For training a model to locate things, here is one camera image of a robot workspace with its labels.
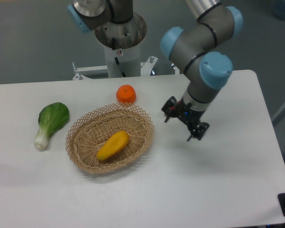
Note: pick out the woven wicker basket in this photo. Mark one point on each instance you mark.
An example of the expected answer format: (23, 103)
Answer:
(90, 132)

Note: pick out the green bok choy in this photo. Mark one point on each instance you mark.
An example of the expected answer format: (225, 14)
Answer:
(51, 119)

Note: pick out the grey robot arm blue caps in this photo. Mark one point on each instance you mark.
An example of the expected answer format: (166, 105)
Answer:
(121, 31)

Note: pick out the yellow mango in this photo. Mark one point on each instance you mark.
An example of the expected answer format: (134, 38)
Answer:
(113, 145)

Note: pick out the white metal base frame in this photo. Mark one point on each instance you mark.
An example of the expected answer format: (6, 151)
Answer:
(96, 72)

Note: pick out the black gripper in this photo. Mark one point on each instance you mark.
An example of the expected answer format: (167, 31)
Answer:
(182, 111)

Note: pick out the orange tangerine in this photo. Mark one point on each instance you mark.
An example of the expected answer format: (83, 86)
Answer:
(126, 94)

